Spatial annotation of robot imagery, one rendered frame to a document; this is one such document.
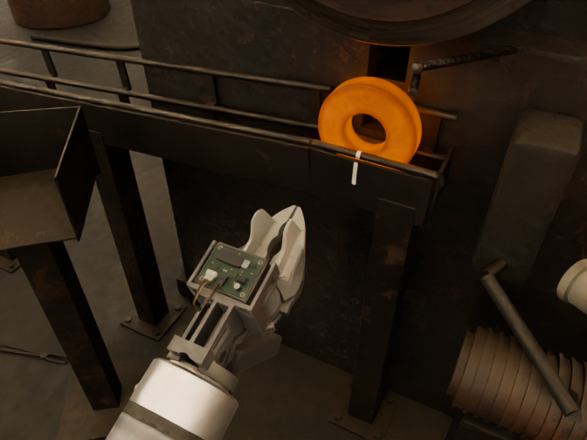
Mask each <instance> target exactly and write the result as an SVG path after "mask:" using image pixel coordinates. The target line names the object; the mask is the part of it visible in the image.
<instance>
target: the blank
mask: <svg viewBox="0 0 587 440"><path fill-rule="evenodd" d="M359 113H366V114H368V115H371V116H373V117H375V118H376V119H377V120H379V121H380V122H381V124H382V125H383V127H384V130H385V133H386V140H385V141H384V142H382V143H379V144H372V143H368V142H366V141H363V140H362V139H361V138H360V137H358V135H357V134H356V132H355V131H354V129H353V127H352V117H353V116H354V115H356V114H359ZM318 129H319V135H320V137H321V140H322V141H325V142H328V143H332V144H335V145H339V146H342V147H345V148H352V149H354V150H359V151H363V152H365V153H369V154H372V155H378V156H382V157H384V158H388V159H391V160H395V161H399V162H404V163H409V162H410V160H411V158H412V156H414V154H415V152H416V151H417V149H418V146H419V143H420V141H421V136H422V124H421V120H420V116H419V113H418V110H417V108H416V106H415V104H414V103H413V101H412V100H411V98H410V97H409V96H408V95H407V94H406V93H405V92H404V91H403V90H402V89H401V88H399V87H398V86H396V85H394V84H393V83H391V82H389V81H387V80H385V79H380V78H376V77H357V78H353V79H349V80H347V81H345V82H343V83H341V84H340V85H339V86H338V87H337V88H336V89H335V90H334V91H333V92H332V93H331V94H330V95H329V96H328V97H327V98H326V99H325V101H324V102H323V104H322V106H321V110H320V112H319V118H318Z"/></svg>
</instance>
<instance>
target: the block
mask: <svg viewBox="0 0 587 440"><path fill-rule="evenodd" d="M583 131H584V123H583V122H582V121H581V120H579V119H578V118H574V117H570V116H566V115H561V114H557V113H550V112H545V111H541V110H536V109H533V108H528V109H524V110H523V111H522V112H521V113H520V114H519V117H518V120H517V122H516V125H515V128H514V132H513V135H512V138H511V141H510V143H509V146H508V151H507V153H506V156H505V159H504V162H503V164H502V167H501V172H500V175H499V178H498V181H497V183H496V186H495V189H494V193H493V196H492V199H491V202H490V205H489V208H488V211H487V215H486V218H485V221H484V223H483V226H482V229H481V232H480V237H479V240H478V243H477V245H476V248H475V251H474V254H473V258H472V261H471V266H472V271H474V272H476V273H478V274H480V272H481V271H482V270H484V269H485V268H486V267H487V266H489V265H490V264H491V263H493V261H495V259H497V258H503V259H504V260H505V261H506V262H507V265H508V268H507V269H505V270H504V271H503V272H502V273H500V274H499V275H498V276H497V277H496V279H497V280H499V281H502V282H505V283H508V284H510V285H521V284H522V283H523V282H525V281H526V279H527V276H528V274H529V272H530V269H531V267H532V265H533V263H534V261H535V258H536V255H537V253H538V251H539V249H540V247H541V245H542V241H543V239H544V238H545V235H546V233H547V231H548V229H549V226H550V224H551V222H552V219H553V217H554V215H555V213H556V210H557V208H558V205H559V203H560V202H561V199H562V197H563V194H564V191H565V190H566V188H567V185H568V183H569V181H570V178H571V176H572V174H573V172H574V169H575V167H576V165H577V162H578V160H579V156H580V150H581V144H582V138H583Z"/></svg>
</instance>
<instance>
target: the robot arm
mask: <svg viewBox="0 0 587 440"><path fill-rule="evenodd" d="M282 234H283V238H282V246H281V250H280V252H279V253H277V254H276V255H275V256H273V259H272V261H271V263H270V264H269V261H270V253H271V250H272V248H273V247H274V246H275V245H276V244H278V243H279V242H280V239H281V236H282ZM305 248H306V227H305V221H304V217H303V214H302V211H301V208H300V207H298V206H295V205H293V206H291V207H289V208H286V209H284V210H282V211H281V212H279V213H277V214H276V215H274V216H273V217H271V216H270V215H269V214H268V213H267V212H265V211H264V210H263V209H261V210H257V211H256V213H255V214H254V216H253V218H252V221H251V235H250V238H249V241H248V242H247V244H245V245H243V246H242V247H240V248H235V247H233V246H230V245H228V244H224V243H221V242H219V243H217V241H216V240H213V241H212V243H211V245H210V247H209V248H208V250H207V251H206V252H205V254H204V256H203V258H202V259H201V261H200V262H199V264H198V266H197V268H196V270H195V271H194V272H193V273H192V275H191V277H190V279H189V281H188V282H187V284H186V285H187V286H188V287H189V289H190V290H191V292H192V293H193V294H194V296H195V297H194V299H193V301H192V305H193V306H194V307H195V308H196V311H197V313H196V314H195V316H194V318H193V319H192V321H191V323H190V324H189V326H188V328H187V329H186V331H185V333H184V334H183V337H180V336H178V335H174V337H173V339H172V340H171V342H170V343H169V345H168V347H167V349H168V350H169V353H168V355H167V357H166V359H167V360H165V359H163V358H156V359H154V360H152V362H151V364H150V365H149V367H148V369H147V371H146V373H145V374H144V376H143V377H142V379H141V381H140V382H139V383H138V384H136V385H135V391H134V393H133V394H132V395H131V397H130V399H129V400H130V401H128V403H127V405H126V406H125V408H124V410H123V412H121V414H120V416H119V418H118V419H117V421H116V423H115V424H114V427H113V428H112V429H111V431H110V432H109V434H108V436H107V438H106V439H105V440H222V438H223V436H224V434H225V432H226V430H227V428H228V426H229V424H230V422H231V420H232V418H233V416H234V414H235V412H236V410H237V408H238V401H237V400H236V398H235V397H233V396H232V395H231V394H232V393H233V391H234V390H235V388H236V387H237V385H238V382H239V380H238V378H237V377H236V376H235V375H234V374H236V373H238V372H240V371H242V370H244V369H246V368H249V367H251V366H253V365H255V364H257V363H260V362H262V361H264V360H266V359H268V358H271V357H273V356H275V355H276V354H277V353H278V350H279V347H280V343H281V340H282V338H281V336H280V335H278V334H276V333H273V332H274V331H275V327H274V325H275V324H276V323H277V321H278V320H279V319H280V317H281V315H285V316H289V313H290V310H291V308H292V306H293V305H294V303H295V302H296V301H297V299H298V298H299V297H300V294H301V291H302V288H303V285H304V276H305ZM209 255H210V256H209ZM208 257H209V258H208ZM207 258H208V259H207ZM206 259H207V261H206ZM205 261H206V263H205ZM204 263H205V264H204ZM203 265H204V266H203ZM202 267H203V268H202ZM201 268H202V270H201ZM200 270H201V271H200ZM199 271H200V272H199ZM198 273H199V274H198ZM197 274H198V275H197ZM196 299H197V300H198V302H199V303H200V304H201V306H196V305H195V302H196Z"/></svg>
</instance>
